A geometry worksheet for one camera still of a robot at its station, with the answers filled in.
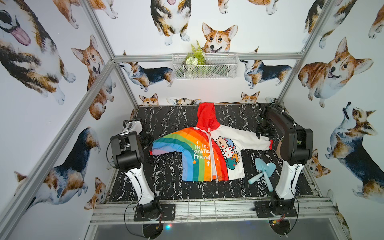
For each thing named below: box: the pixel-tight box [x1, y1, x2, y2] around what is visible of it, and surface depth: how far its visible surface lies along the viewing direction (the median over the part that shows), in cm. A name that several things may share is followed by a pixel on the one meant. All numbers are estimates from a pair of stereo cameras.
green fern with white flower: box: [185, 39, 207, 66], surface depth 84 cm
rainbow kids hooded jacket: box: [150, 102, 274, 182], surface depth 97 cm
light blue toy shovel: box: [248, 158, 277, 192], surface depth 88 cm
